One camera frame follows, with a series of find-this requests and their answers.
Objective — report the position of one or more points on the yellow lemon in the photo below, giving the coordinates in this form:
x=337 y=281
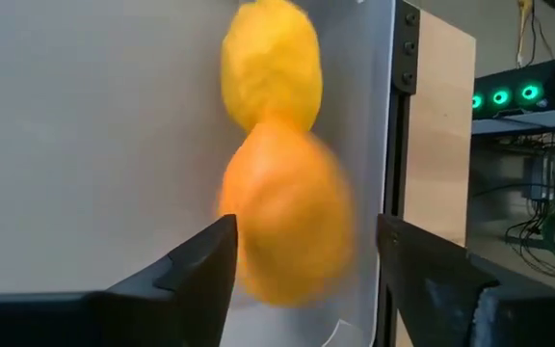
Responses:
x=270 y=62

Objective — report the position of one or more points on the orange-yellow lemon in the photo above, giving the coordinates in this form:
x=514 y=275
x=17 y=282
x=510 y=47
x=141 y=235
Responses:
x=282 y=207

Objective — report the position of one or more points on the wooden table side panel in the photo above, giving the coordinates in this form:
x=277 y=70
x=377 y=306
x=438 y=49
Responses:
x=439 y=144

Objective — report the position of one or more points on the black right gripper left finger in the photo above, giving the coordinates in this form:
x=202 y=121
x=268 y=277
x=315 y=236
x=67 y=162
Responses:
x=113 y=318

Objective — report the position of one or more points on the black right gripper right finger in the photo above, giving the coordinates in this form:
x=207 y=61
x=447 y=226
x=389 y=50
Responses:
x=451 y=308

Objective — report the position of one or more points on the computer with green fans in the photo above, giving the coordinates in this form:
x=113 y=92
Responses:
x=547 y=77

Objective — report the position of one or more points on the clear plastic bin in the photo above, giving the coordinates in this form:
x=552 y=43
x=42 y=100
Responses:
x=369 y=144

